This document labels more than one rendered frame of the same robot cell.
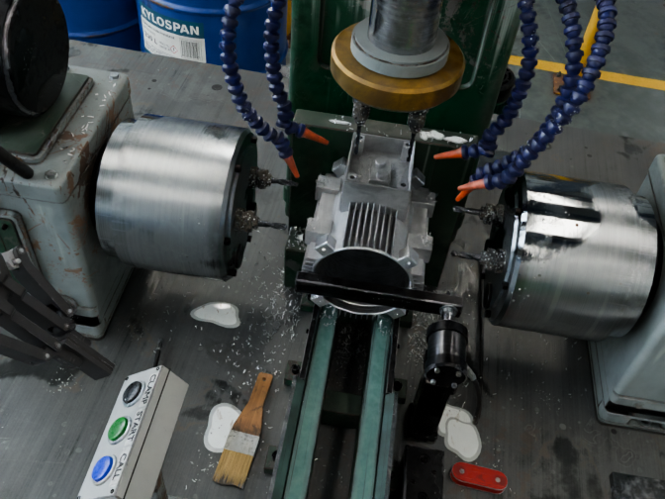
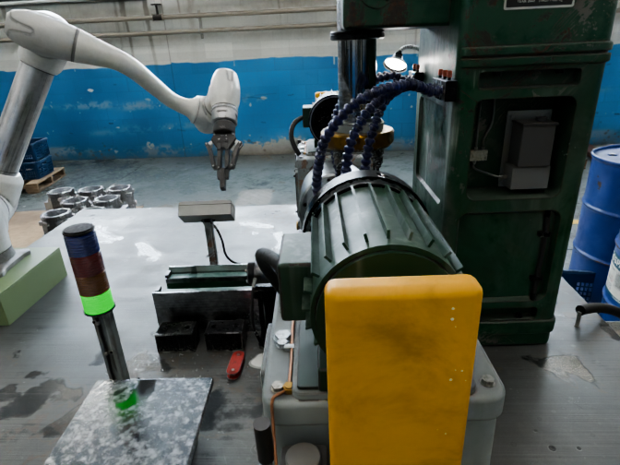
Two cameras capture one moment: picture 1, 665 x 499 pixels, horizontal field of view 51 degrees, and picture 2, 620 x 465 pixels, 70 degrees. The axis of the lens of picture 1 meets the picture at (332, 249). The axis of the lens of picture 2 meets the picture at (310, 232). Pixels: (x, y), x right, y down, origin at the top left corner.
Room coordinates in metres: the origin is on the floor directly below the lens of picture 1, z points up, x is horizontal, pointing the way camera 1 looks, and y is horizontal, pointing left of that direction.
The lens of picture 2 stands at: (0.65, -1.16, 1.53)
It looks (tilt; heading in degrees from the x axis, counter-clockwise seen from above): 23 degrees down; 88
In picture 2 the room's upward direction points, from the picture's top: 3 degrees counter-clockwise
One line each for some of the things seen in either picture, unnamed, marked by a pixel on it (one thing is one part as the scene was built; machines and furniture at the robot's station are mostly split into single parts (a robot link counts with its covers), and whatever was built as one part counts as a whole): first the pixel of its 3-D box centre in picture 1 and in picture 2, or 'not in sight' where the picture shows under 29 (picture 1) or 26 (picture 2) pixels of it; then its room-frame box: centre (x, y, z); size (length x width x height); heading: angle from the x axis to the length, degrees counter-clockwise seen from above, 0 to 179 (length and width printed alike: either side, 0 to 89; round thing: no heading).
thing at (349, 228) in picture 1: (368, 237); not in sight; (0.78, -0.06, 1.02); 0.20 x 0.19 x 0.19; 176
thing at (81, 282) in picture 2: not in sight; (92, 280); (0.23, -0.32, 1.10); 0.06 x 0.06 x 0.04
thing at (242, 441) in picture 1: (247, 426); not in sight; (0.53, 0.10, 0.80); 0.21 x 0.05 x 0.01; 171
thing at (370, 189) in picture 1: (378, 177); not in sight; (0.82, -0.06, 1.11); 0.12 x 0.11 x 0.07; 176
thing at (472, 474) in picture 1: (478, 477); (235, 364); (0.49, -0.27, 0.81); 0.09 x 0.03 x 0.02; 82
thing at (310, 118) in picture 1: (375, 192); not in sight; (0.94, -0.07, 0.97); 0.30 x 0.11 x 0.34; 86
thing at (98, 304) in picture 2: not in sight; (97, 299); (0.23, -0.32, 1.05); 0.06 x 0.06 x 0.04
